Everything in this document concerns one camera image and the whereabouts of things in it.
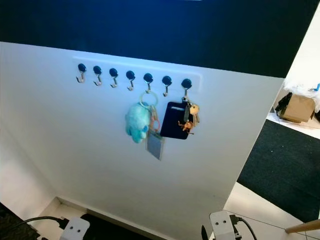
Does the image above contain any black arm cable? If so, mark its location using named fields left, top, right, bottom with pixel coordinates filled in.
left=232, top=215, right=261, bottom=240
left=19, top=215, right=69, bottom=229

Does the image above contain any teal plush keychain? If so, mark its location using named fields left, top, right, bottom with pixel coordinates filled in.
left=124, top=91, right=159, bottom=145

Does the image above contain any navy card holder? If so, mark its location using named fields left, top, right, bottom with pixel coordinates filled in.
left=159, top=101, right=192, bottom=141

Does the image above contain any light grey right wrist camera mount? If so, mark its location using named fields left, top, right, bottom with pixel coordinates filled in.
left=209, top=210, right=236, bottom=240

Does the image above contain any black floor mat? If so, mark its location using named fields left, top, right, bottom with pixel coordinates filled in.
left=87, top=213, right=161, bottom=240
left=237, top=119, right=320, bottom=224

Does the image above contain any white plastic bag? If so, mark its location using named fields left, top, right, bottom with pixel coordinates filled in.
left=285, top=79, right=320, bottom=114

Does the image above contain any light grey left wrist camera mount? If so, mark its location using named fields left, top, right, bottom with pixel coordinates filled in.
left=62, top=217, right=91, bottom=240

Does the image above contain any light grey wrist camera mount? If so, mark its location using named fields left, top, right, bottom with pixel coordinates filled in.
left=209, top=210, right=236, bottom=240
left=62, top=217, right=91, bottom=240

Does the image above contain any bunch of brass keys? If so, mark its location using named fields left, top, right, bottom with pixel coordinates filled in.
left=179, top=98, right=201, bottom=135

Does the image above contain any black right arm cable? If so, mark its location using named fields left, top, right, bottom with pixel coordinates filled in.
left=232, top=215, right=261, bottom=240

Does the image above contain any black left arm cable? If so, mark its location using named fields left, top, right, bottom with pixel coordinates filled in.
left=19, top=215, right=69, bottom=229

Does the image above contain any white hook rail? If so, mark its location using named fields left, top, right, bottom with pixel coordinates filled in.
left=72, top=56, right=204, bottom=96

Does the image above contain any blue-capped metal hook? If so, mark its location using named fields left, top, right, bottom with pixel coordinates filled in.
left=92, top=65, right=103, bottom=87
left=77, top=63, right=88, bottom=84
left=142, top=73, right=154, bottom=94
left=125, top=70, right=137, bottom=92
left=161, top=75, right=173, bottom=98
left=180, top=78, right=193, bottom=101
left=108, top=68, right=119, bottom=89

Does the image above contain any grey badge card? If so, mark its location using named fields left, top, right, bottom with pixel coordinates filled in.
left=145, top=130, right=166, bottom=161

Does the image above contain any brown cardboard box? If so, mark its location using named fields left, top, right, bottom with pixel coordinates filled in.
left=279, top=92, right=318, bottom=124

